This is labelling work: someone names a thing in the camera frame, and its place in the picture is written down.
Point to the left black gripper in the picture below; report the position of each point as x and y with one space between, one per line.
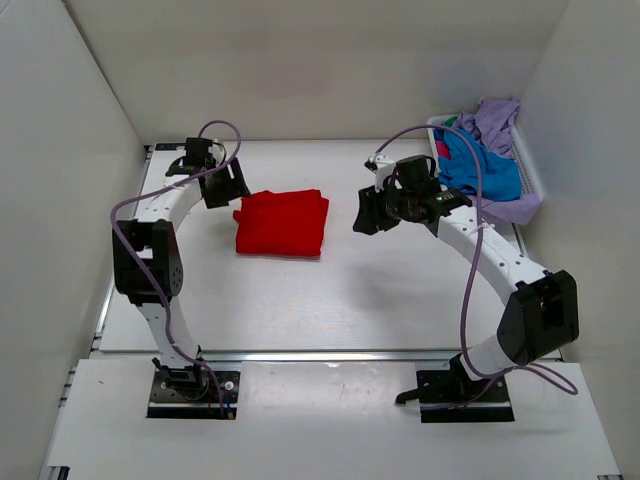
237 187

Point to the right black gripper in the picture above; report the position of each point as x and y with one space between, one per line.
369 219

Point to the red t shirt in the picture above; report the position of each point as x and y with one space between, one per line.
285 224

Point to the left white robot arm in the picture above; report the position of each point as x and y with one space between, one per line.
148 269

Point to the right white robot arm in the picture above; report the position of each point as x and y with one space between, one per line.
540 307

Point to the pink garment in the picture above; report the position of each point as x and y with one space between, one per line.
442 149

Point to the green garment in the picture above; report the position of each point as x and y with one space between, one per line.
450 120

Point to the blue t shirt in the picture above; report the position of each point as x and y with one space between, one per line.
469 163

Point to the lavender t shirt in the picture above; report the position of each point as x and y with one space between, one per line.
491 127

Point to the white plastic basket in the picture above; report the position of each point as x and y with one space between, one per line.
530 180

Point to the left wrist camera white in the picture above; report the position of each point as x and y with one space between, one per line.
218 148

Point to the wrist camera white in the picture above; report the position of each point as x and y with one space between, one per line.
218 148
382 166

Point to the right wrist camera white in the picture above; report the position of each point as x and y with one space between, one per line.
382 166

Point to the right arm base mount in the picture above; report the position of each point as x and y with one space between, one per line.
448 395

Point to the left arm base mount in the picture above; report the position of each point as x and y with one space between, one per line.
190 393

